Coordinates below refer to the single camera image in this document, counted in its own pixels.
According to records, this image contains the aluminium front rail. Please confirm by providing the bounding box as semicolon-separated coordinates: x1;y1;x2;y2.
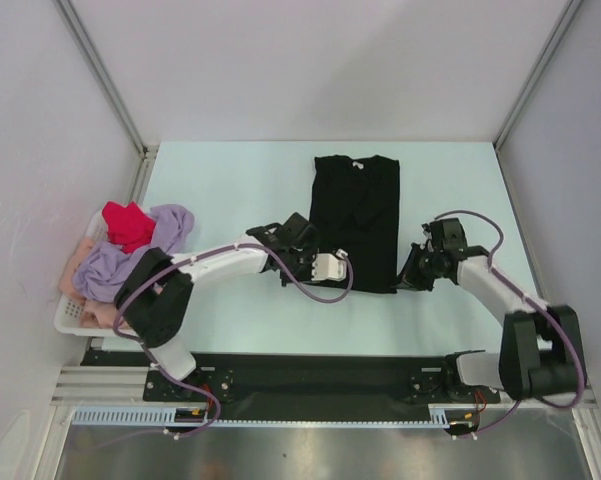
49;365;597;407

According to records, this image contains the white laundry basket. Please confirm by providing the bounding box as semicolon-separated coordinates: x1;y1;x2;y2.
53;210;115;338

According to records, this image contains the lilac t shirt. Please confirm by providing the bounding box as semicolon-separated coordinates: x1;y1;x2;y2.
72;202;195;303

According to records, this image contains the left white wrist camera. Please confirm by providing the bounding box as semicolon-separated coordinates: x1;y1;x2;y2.
311;249;349;282

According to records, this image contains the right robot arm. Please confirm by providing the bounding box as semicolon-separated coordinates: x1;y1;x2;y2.
398;210;587;408

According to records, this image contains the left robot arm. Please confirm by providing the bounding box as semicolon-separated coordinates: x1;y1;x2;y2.
114;213;348;400

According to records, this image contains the black t shirt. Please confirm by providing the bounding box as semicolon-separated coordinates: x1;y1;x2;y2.
310;155;400;294

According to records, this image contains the white slotted cable duct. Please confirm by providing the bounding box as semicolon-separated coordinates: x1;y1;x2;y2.
72;406;476;429

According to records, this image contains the aluminium corner post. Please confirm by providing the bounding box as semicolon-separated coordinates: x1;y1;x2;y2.
493;0;586;154
53;0;147;158

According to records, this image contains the red t shirt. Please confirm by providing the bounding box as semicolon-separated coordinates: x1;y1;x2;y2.
102;202;156;254

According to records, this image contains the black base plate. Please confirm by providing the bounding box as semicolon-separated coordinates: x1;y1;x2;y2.
82;349;501;422

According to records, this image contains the left aluminium corner post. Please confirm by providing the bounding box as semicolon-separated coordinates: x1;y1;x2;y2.
53;0;147;158

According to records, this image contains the pink t shirt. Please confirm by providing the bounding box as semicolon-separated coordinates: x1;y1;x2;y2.
59;236;146;329

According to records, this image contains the right aluminium corner post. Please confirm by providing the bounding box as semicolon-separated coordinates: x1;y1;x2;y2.
493;0;586;154

